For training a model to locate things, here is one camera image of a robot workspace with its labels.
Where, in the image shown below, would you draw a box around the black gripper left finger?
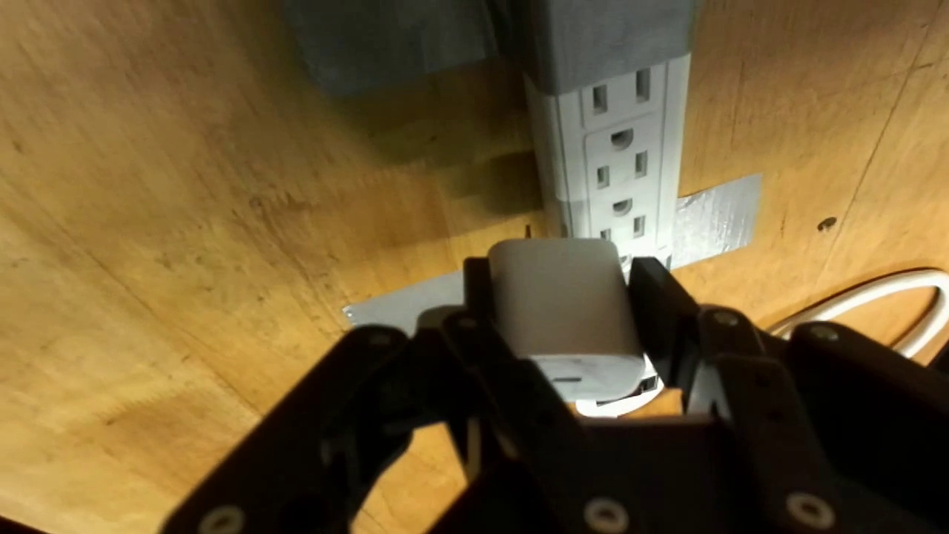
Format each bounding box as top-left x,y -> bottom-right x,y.
160,260 -> 580,534

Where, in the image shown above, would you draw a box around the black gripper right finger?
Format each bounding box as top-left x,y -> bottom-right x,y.
629,255 -> 949,534

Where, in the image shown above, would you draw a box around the small white charger block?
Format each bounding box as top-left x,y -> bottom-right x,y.
485,234 -> 647,365

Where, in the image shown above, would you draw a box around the grey tape strip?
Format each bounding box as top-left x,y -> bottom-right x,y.
340,176 -> 765,340

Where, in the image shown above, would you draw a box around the white power strip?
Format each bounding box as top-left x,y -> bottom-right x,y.
525,53 -> 694,420

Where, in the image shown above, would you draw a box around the white power cord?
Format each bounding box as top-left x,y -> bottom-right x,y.
767,265 -> 949,365

